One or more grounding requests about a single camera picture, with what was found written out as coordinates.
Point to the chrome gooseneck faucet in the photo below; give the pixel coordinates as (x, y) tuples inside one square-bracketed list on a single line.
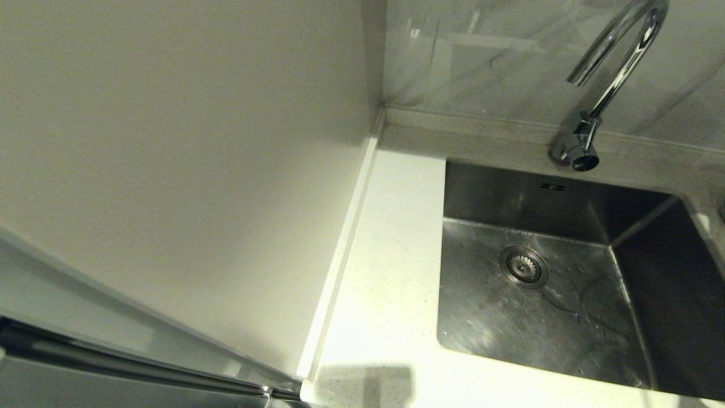
[(578, 148)]

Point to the stainless steel sink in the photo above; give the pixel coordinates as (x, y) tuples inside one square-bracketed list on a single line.
[(510, 328)]

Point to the white countertop trim strip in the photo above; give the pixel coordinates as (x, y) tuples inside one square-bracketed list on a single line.
[(340, 255)]

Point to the round metal drain strainer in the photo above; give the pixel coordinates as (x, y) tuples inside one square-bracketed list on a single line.
[(524, 267)]

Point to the tall white cabinet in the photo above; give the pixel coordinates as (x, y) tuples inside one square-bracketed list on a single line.
[(170, 170)]

